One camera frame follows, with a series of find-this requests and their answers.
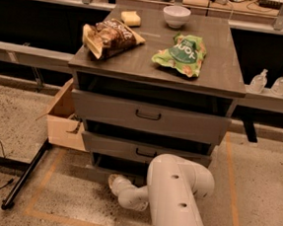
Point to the white gripper with cover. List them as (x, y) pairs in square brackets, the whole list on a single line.
[(119, 183)]

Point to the grey bottom drawer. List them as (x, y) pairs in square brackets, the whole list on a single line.
[(102, 166)]

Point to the grey drawer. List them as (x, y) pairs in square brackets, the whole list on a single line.
[(200, 127), (102, 166), (134, 150)]

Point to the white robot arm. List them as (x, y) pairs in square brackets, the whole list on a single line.
[(173, 184)]

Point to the grey middle drawer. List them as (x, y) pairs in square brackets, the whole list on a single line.
[(134, 150)]

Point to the grey top drawer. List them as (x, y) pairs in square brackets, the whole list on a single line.
[(200, 127)]

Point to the grey wooden drawer cabinet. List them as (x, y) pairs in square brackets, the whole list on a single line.
[(174, 94)]

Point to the open cardboard box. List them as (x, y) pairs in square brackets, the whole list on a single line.
[(63, 127)]

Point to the black table leg base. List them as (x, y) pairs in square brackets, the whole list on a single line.
[(8, 202)]

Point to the green chip bag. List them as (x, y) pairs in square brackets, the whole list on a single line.
[(186, 56)]

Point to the brown chip bag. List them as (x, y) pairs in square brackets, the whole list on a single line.
[(108, 38)]

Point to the clear bottle left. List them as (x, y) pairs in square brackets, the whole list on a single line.
[(258, 82)]

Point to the yellow sponge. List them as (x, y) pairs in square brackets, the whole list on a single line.
[(130, 19)]

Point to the white ceramic bowl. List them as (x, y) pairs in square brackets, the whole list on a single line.
[(176, 16)]

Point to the grey metal shelf rail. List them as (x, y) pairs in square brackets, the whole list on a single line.
[(35, 57)]

